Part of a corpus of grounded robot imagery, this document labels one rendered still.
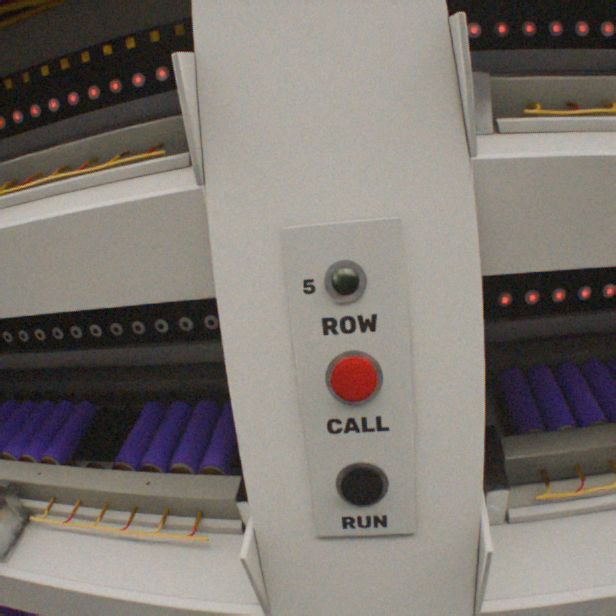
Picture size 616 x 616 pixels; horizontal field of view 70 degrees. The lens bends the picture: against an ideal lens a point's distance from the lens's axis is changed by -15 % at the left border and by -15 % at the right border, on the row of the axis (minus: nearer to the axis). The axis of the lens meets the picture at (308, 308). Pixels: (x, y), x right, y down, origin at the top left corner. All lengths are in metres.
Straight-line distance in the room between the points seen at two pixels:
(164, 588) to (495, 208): 0.23
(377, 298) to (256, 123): 0.07
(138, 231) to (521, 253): 0.14
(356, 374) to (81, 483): 0.20
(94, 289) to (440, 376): 0.14
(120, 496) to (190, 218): 0.17
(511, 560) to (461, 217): 0.17
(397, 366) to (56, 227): 0.15
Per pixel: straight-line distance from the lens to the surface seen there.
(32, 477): 0.34
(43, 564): 0.32
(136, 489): 0.30
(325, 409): 0.18
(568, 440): 0.29
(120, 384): 0.40
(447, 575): 0.23
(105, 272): 0.21
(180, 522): 0.29
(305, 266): 0.17
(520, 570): 0.26
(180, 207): 0.19
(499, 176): 0.18
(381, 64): 0.18
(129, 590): 0.28
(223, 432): 0.32
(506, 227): 0.19
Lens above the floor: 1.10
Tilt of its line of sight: 9 degrees down
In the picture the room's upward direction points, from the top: 6 degrees counter-clockwise
